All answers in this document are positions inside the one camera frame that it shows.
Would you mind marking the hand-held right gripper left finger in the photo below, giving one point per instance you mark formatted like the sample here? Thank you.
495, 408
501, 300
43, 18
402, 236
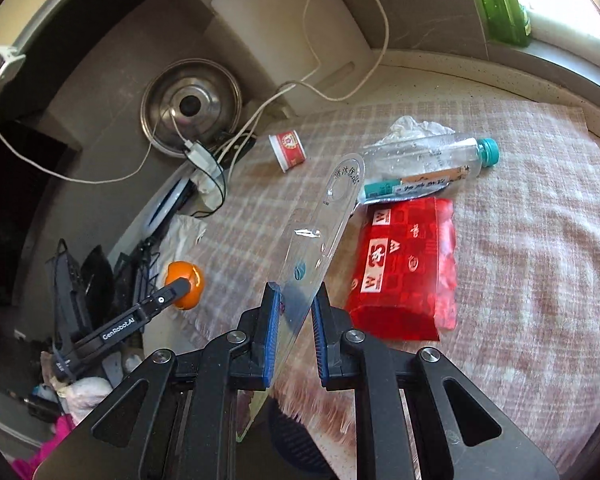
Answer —
270, 340

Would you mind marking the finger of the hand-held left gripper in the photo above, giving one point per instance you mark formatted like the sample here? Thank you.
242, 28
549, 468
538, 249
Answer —
130, 320

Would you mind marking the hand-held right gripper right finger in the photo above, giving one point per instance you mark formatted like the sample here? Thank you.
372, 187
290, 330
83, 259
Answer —
319, 340

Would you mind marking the orange mandarin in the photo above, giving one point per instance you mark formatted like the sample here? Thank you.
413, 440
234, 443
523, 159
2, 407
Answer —
192, 280

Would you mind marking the clear plastic ruler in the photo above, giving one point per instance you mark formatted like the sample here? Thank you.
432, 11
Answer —
310, 260

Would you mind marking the red snack packet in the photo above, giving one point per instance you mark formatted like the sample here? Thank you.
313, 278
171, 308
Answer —
400, 270

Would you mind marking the black folded equipment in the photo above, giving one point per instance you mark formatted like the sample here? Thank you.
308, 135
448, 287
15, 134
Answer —
75, 285

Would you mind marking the magenta clothing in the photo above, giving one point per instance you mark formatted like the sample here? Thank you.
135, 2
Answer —
45, 452

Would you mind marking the white plastic bag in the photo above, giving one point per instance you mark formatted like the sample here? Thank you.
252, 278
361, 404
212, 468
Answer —
185, 240

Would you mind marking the white charger plug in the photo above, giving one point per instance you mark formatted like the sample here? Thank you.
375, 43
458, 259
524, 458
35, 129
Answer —
200, 155

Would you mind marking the small red white cup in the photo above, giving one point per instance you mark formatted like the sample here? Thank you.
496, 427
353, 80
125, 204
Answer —
290, 147

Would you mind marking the beige fringed tablecloth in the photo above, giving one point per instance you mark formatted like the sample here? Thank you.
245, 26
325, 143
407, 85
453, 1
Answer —
505, 270

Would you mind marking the clear plastic bottle teal cap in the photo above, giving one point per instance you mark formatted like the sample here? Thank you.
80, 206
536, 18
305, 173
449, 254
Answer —
420, 160

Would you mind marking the crumpled white tissue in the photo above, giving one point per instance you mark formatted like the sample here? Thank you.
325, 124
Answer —
410, 127

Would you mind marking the white cutting board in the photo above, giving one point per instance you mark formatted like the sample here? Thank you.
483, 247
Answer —
280, 35

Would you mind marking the green plastic container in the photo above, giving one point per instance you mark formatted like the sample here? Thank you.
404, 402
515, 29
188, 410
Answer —
500, 5

